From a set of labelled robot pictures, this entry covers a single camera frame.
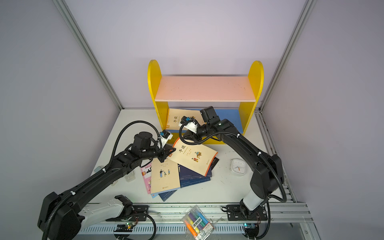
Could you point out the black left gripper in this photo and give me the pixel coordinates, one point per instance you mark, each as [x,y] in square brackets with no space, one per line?
[163,153]

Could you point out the cream book red edge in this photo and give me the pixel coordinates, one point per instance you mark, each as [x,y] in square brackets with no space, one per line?
[197,158]

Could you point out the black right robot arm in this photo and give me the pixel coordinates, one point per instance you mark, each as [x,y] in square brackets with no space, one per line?
[268,175]

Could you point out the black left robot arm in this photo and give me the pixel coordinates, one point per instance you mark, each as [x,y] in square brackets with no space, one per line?
[60,217]

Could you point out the yellow shelf pink blue boards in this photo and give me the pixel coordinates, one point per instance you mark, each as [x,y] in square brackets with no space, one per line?
[240,94]

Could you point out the pink children's book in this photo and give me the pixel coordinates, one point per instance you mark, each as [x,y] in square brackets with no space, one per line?
[147,176]

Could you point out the cream book blue edge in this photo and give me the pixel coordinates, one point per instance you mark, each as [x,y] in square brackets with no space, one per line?
[165,177]

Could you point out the dark blue book yellow label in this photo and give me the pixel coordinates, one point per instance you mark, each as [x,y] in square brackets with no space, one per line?
[190,178]

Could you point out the small clear plastic box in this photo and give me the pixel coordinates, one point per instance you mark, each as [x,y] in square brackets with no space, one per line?
[130,178]

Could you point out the black book gold lettering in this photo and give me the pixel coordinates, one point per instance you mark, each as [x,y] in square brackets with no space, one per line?
[213,163]

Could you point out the dark blue bottom book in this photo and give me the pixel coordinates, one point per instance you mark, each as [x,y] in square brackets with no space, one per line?
[164,196]

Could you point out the pack of coloured markers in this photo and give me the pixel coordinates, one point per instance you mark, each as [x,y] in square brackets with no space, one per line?
[197,224]

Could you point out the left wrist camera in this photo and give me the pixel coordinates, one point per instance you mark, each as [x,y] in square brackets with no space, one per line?
[166,135]

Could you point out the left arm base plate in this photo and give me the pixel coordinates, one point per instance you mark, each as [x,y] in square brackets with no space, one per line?
[127,211]

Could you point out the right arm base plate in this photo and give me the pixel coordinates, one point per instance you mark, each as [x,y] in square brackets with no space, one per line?
[240,213]

